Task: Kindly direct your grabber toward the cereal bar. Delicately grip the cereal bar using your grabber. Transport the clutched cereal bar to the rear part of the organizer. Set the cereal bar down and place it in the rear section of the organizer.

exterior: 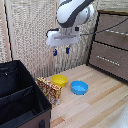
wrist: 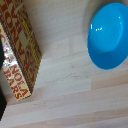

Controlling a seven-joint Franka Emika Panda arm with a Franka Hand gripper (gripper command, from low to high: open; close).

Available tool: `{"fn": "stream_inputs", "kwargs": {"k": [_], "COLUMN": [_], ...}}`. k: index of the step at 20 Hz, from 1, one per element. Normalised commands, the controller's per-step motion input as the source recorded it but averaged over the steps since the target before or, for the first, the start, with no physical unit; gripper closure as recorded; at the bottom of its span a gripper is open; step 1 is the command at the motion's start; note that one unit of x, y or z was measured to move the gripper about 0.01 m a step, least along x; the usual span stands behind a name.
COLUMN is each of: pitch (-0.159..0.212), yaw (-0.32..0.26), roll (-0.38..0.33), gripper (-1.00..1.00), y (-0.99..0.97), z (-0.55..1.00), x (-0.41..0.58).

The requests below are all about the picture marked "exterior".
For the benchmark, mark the black fabric storage box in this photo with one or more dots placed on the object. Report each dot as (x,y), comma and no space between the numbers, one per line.
(20,96)

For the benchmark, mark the red yellow cereal bar box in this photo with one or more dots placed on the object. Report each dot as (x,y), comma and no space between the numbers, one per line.
(50,90)

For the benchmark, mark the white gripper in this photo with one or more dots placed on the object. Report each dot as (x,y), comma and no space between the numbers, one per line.
(63,38)

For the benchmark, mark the dark wooden drawer cabinet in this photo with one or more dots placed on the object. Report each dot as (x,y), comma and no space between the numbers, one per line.
(110,46)

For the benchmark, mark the yellow bowl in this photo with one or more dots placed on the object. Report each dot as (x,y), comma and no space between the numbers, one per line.
(59,80)

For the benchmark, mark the woven reed curtain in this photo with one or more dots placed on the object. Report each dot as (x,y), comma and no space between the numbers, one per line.
(30,36)

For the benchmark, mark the blue bowl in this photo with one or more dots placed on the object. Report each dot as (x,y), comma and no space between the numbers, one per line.
(79,87)

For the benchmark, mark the brown drawer front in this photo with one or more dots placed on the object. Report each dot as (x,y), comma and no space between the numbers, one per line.
(113,30)
(108,60)

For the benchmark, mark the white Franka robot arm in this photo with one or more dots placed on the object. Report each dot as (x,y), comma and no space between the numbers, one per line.
(71,13)

